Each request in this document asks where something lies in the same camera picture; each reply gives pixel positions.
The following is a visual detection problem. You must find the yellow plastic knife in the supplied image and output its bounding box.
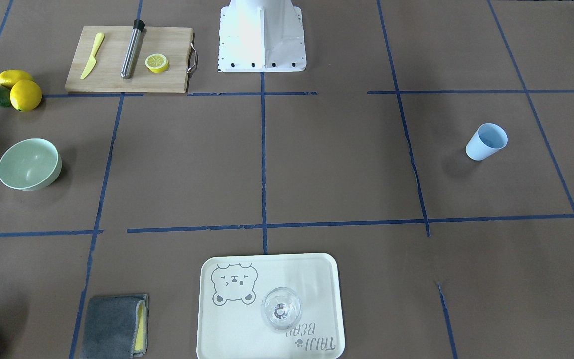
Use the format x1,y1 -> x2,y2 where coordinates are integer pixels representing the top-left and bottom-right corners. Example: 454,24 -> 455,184
80,32 -> 105,80

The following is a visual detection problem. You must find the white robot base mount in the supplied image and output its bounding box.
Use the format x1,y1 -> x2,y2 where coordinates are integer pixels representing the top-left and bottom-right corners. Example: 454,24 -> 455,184
217,0 -> 307,73

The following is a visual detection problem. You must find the light blue plastic cup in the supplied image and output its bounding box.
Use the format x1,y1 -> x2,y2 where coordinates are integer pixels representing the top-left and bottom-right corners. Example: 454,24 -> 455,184
465,123 -> 508,161

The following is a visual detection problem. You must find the whole yellow lemon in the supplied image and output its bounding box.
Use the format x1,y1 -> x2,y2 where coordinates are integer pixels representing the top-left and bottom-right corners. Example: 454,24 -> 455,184
10,79 -> 43,112

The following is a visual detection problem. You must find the lemon half slice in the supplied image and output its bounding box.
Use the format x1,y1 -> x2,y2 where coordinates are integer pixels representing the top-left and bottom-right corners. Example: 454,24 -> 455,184
145,54 -> 169,74

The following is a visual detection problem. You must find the pale green bowl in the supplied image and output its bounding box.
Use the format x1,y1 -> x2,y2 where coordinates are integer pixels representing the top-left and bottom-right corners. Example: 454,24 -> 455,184
0,138 -> 62,191

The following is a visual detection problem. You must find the grey yellow folded cloth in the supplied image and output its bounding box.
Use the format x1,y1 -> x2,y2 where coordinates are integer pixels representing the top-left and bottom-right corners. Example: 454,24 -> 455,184
79,293 -> 149,359

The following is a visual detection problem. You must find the cream bear tray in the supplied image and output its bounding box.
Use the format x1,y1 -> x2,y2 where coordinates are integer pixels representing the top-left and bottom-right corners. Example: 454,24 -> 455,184
196,253 -> 346,359

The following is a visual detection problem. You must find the wooden cutting board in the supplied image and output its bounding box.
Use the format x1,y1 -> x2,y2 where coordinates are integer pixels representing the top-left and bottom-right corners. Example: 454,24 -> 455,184
65,26 -> 195,94

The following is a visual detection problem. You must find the steel muddler black cap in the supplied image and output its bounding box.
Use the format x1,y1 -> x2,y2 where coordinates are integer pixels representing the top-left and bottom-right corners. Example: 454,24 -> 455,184
120,19 -> 145,79

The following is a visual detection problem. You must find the clear wine glass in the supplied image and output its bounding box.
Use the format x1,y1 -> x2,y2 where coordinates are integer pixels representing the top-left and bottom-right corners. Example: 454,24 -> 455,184
261,287 -> 302,331

